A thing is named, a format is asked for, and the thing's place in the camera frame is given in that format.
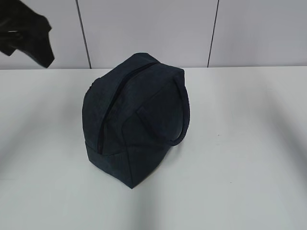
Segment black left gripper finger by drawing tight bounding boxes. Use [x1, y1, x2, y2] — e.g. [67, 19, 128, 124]
[0, 0, 55, 68]

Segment dark blue lunch bag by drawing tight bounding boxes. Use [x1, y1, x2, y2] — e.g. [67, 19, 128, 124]
[82, 53, 190, 188]

